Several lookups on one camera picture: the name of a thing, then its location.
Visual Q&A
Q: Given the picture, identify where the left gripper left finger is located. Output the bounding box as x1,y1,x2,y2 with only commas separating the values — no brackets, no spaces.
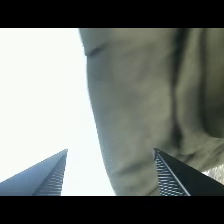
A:
0,148,69,197

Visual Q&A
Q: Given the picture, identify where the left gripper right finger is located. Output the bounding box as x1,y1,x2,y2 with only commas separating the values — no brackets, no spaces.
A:
153,147,224,197

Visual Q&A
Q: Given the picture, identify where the dark green garment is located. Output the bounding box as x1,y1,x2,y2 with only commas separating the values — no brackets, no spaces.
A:
78,27,224,197

